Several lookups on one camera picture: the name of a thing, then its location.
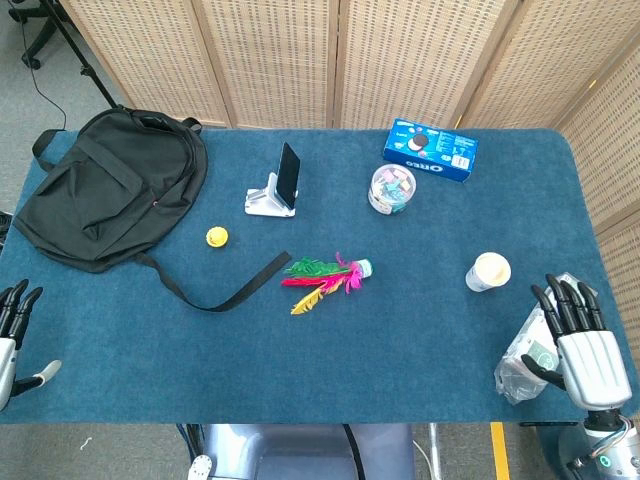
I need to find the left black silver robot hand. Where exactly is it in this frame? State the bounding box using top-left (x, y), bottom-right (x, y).
top-left (0, 278), bottom-right (63, 412)

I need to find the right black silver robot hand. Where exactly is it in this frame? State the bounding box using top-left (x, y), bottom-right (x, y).
top-left (521, 273), bottom-right (632, 411)

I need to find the colourful feather shuttlecock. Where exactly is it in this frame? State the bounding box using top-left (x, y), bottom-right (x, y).
top-left (281, 252), bottom-right (375, 316)

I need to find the white paper cup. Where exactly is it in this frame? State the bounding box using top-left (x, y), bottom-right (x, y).
top-left (465, 252), bottom-right (512, 293)

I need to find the white folding phone stand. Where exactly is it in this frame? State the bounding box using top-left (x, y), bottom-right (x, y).
top-left (244, 172), bottom-right (301, 218)

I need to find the clear plastic snack packet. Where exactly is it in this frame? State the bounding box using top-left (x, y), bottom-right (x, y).
top-left (494, 272), bottom-right (599, 406)

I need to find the black backpack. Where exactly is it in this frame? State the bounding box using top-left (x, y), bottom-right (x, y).
top-left (13, 107), bottom-right (292, 313)

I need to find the clear jar of binder clips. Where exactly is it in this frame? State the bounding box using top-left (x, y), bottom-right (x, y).
top-left (367, 163), bottom-right (419, 215)

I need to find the blue Oreo cookie box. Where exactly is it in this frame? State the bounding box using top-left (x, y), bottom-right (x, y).
top-left (382, 117), bottom-right (480, 184)

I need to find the blue table cloth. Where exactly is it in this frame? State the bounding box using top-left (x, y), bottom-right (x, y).
top-left (0, 127), bottom-right (640, 426)

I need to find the black tripod leg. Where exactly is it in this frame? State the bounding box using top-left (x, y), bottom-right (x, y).
top-left (52, 0), bottom-right (124, 110)

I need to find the grey robot torso base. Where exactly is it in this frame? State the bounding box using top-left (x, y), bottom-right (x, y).
top-left (187, 423), bottom-right (416, 480)

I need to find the black office chair base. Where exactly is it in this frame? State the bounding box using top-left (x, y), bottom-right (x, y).
top-left (7, 0), bottom-right (66, 70)

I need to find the black smartphone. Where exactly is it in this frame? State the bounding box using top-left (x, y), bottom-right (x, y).
top-left (276, 141), bottom-right (303, 210)

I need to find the thin black floor cable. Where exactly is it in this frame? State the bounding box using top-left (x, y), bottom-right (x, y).
top-left (27, 64), bottom-right (69, 132)

